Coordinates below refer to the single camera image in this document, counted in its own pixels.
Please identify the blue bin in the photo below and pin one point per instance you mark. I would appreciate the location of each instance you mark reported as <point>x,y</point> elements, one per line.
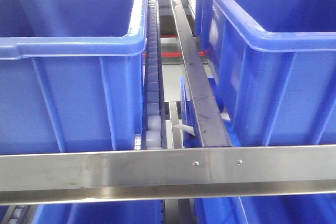
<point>141,211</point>
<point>274,65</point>
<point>71,75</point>
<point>315,208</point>

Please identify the white roller track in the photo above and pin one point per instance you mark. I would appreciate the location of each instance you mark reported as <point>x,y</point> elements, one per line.
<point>153,136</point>

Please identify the lower left blue bin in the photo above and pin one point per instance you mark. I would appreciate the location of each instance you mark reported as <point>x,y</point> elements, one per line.
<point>141,211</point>

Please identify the steel shelf front rail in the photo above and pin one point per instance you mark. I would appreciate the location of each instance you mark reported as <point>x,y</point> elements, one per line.
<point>164,174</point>

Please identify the lower right blue bin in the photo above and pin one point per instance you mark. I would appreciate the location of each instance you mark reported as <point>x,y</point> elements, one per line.
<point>315,208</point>

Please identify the upper right blue bin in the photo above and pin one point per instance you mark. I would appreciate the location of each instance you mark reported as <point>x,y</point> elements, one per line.
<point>274,65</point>

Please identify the steel divider rail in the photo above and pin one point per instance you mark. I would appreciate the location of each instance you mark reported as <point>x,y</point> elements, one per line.
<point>208,121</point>

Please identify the upper left blue bin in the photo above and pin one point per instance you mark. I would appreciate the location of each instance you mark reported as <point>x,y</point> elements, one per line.
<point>71,75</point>

